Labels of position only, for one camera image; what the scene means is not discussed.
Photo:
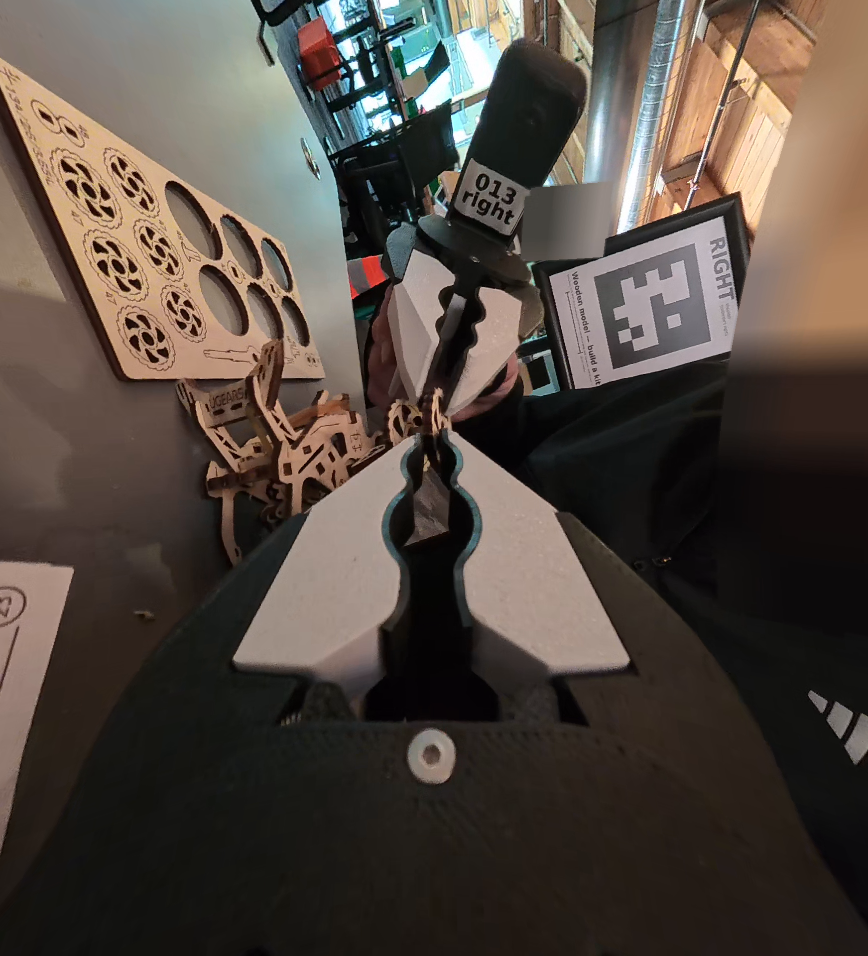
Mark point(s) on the red panel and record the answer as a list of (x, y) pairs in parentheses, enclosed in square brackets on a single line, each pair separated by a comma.
[(318, 52)]

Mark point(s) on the wooden gear wheel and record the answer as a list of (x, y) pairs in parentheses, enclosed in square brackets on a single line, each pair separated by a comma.
[(437, 411), (404, 422)]

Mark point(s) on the black office chair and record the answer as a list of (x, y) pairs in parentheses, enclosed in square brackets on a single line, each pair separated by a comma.
[(396, 164)]

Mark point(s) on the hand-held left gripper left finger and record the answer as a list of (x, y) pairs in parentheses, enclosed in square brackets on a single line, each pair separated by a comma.
[(322, 597)]

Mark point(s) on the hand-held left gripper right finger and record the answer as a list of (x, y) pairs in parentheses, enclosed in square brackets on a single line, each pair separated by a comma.
[(546, 597)]

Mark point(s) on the wooden parts sheet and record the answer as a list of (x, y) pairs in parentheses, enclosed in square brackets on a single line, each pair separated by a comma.
[(189, 357)]

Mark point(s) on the black framed paper sign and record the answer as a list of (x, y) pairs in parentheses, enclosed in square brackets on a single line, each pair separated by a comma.
[(650, 299)]

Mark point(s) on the person's right hand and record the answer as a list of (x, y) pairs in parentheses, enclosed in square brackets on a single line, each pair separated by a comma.
[(381, 358)]

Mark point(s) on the wooden buggy model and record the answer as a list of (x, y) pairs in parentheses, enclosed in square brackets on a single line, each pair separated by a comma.
[(307, 448)]

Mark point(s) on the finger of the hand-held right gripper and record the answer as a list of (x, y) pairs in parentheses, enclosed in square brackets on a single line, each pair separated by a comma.
[(415, 321), (497, 336)]

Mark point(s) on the orange traffic cone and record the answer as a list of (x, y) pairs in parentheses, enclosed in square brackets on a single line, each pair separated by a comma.
[(366, 273)]

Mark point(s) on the grey metal pipe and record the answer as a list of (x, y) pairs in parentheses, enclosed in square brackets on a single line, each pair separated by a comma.
[(617, 75)]

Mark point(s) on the black round disc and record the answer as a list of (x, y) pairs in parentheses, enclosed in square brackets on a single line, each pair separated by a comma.
[(310, 158)]

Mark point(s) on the paper instruction booklet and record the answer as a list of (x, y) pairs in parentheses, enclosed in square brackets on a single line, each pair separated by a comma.
[(38, 657)]

